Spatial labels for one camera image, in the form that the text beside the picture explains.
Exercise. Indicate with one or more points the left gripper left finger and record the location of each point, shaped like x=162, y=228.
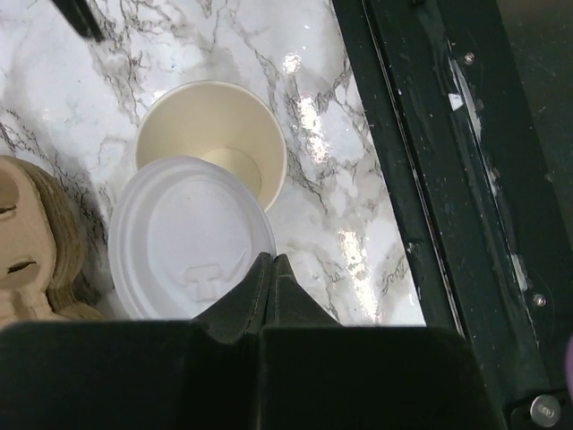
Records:
x=136, y=375

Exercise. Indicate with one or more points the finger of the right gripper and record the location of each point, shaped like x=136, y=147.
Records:
x=79, y=15

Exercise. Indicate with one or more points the white plastic cup lid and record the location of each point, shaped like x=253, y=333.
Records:
x=183, y=233

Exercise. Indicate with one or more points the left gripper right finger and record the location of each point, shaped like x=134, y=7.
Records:
x=317, y=374

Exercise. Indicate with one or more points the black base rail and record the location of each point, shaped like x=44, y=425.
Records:
x=470, y=109

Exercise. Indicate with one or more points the brown pulp cup carrier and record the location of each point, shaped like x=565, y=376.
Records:
x=41, y=248

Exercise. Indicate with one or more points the black paper coffee cup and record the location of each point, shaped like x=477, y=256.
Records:
x=223, y=124

